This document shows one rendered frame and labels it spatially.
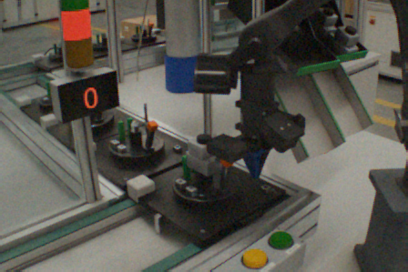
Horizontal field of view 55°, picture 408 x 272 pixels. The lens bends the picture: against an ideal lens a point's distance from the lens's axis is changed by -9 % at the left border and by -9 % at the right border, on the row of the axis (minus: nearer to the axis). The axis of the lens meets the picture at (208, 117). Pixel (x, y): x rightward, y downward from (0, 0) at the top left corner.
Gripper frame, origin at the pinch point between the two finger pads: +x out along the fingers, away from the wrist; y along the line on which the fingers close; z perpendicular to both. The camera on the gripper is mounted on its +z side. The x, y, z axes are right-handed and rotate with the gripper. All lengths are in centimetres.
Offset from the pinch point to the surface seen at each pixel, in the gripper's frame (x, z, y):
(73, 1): -28.8, -22.9, -20.2
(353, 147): 23, -11, 61
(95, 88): -12.7, -22.5, -17.8
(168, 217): 12.1, -11.1, -11.8
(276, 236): 12.0, 7.4, -2.1
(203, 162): 3.7, -11.5, -2.2
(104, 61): 13, -130, 43
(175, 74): 14, -90, 53
